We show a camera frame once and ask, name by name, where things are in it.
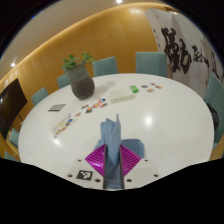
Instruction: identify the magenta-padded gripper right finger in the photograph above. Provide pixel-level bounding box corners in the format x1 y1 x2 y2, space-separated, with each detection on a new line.
117 143 162 190

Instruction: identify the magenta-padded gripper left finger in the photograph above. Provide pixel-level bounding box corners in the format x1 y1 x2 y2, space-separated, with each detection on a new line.
65 143 108 190

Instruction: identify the blue towel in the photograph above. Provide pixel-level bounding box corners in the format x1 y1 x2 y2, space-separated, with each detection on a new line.
94 113 146 191

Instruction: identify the colourful sticker sheet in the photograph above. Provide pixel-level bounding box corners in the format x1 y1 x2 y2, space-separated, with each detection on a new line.
51 113 79 138

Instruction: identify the cluster of colourful round stickers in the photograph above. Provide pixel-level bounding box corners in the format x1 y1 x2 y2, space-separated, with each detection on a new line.
74 98 109 116
140 82 164 93

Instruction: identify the white flat box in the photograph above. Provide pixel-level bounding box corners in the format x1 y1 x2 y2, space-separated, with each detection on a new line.
109 89 137 104

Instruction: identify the grey card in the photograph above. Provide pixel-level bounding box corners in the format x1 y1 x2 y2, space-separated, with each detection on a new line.
48 103 67 113

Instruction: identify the small green object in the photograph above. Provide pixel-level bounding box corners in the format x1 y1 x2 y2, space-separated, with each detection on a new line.
129 84 140 94

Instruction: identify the potted plant in grey pot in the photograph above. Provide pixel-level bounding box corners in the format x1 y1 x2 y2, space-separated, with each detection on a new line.
61 51 96 100

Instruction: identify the group of teal chairs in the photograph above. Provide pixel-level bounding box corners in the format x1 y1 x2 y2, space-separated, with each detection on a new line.
3 51 168 163

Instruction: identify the black bag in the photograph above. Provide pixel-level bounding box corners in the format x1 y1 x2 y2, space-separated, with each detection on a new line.
206 103 220 131

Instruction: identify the teal chair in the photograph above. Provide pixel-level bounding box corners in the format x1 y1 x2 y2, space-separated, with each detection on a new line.
203 73 224 151

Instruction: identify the white folding screen with calligraphy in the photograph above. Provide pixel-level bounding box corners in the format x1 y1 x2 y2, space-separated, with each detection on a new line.
144 7 224 98

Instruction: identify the black wall monitor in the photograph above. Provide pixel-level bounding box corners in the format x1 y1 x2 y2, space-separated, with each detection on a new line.
0 78 29 140

